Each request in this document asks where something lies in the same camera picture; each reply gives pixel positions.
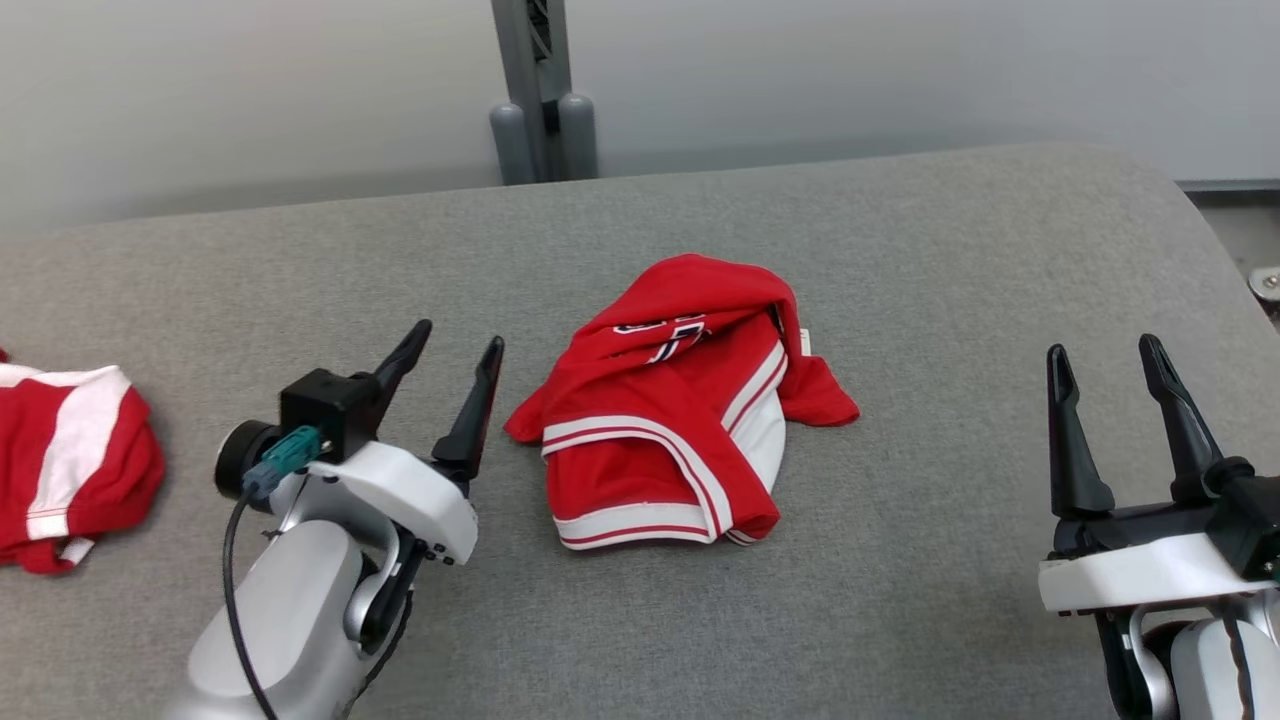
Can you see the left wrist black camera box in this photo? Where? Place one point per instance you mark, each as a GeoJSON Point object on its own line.
{"type": "Point", "coordinates": [325, 405]}

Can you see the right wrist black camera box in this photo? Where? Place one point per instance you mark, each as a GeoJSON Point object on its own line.
{"type": "Point", "coordinates": [1255, 520]}

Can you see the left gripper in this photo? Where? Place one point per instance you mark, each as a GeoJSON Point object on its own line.
{"type": "Point", "coordinates": [410, 495]}

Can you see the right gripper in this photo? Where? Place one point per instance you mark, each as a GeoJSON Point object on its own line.
{"type": "Point", "coordinates": [1130, 575]}

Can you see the grey fabric sofa seat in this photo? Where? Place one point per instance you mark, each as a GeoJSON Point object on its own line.
{"type": "Point", "coordinates": [900, 300]}

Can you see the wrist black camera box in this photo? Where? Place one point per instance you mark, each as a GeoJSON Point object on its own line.
{"type": "Point", "coordinates": [1255, 520]}
{"type": "Point", "coordinates": [325, 405]}

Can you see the red basketball jersey white trim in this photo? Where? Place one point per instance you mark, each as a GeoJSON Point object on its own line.
{"type": "Point", "coordinates": [640, 470]}

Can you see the grey round floor fitting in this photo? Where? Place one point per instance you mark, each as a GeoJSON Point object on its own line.
{"type": "Point", "coordinates": [1268, 283]}

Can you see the red shorts white stripe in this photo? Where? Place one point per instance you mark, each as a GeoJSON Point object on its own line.
{"type": "Point", "coordinates": [30, 440]}

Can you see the grey metal partition post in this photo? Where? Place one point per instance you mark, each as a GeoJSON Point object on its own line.
{"type": "Point", "coordinates": [515, 60]}

